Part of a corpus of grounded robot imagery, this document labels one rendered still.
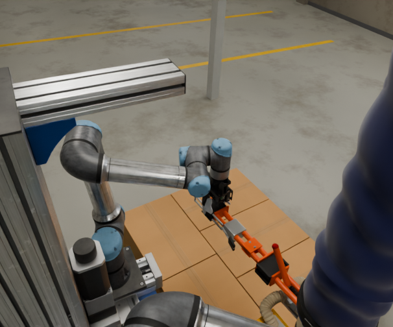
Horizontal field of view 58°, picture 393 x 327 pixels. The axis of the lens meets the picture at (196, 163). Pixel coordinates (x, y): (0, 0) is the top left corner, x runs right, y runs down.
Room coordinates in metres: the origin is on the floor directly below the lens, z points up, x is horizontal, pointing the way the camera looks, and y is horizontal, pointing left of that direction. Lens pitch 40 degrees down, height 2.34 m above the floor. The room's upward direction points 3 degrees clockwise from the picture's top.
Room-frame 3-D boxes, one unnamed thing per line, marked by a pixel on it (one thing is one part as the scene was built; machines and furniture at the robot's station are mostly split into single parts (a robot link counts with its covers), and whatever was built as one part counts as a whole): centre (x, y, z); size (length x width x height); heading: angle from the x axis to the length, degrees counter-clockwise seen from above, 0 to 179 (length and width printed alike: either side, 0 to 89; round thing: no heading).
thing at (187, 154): (0.99, 0.01, 1.54); 0.11 x 0.11 x 0.08; 8
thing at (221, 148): (1.02, -0.09, 1.55); 0.09 x 0.08 x 0.11; 98
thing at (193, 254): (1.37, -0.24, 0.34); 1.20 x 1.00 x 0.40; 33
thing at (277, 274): (0.75, -0.29, 1.24); 0.10 x 0.08 x 0.06; 126
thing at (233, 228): (0.93, -0.16, 1.24); 0.07 x 0.07 x 0.04; 36
